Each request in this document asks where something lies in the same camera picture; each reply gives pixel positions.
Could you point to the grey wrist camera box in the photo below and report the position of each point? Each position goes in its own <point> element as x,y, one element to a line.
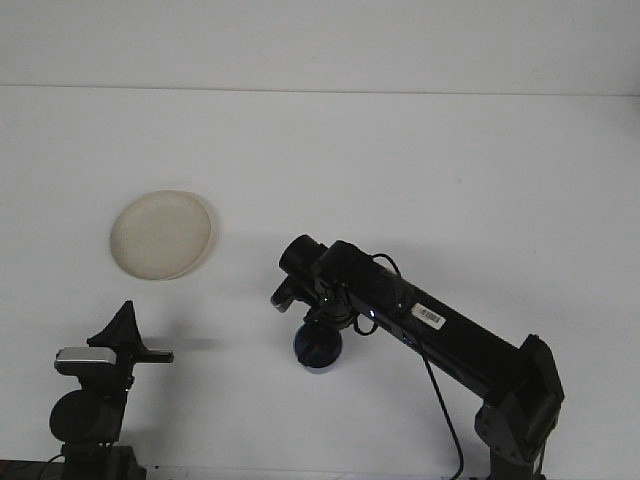
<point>85,356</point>
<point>280,302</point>

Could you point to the pale blue cup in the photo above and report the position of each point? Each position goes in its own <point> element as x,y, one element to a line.
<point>320,371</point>

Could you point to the pale round plate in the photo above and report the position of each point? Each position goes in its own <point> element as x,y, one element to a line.
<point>160,235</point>

